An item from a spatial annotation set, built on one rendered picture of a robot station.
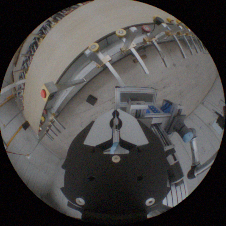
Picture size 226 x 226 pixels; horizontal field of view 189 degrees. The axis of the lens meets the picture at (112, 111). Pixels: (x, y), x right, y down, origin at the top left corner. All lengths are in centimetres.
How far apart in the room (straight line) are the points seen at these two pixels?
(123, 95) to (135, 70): 60
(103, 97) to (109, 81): 38
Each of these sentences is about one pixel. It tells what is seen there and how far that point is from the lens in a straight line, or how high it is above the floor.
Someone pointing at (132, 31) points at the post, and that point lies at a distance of 40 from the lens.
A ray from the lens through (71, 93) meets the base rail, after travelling 91.
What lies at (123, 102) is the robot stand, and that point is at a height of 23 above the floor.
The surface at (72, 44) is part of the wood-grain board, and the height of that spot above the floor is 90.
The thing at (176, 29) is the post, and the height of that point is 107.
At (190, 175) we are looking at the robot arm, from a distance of 82.
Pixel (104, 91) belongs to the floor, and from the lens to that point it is 147.
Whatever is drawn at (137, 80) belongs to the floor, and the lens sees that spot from 150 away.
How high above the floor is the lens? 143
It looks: 61 degrees down
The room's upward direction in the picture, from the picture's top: 176 degrees counter-clockwise
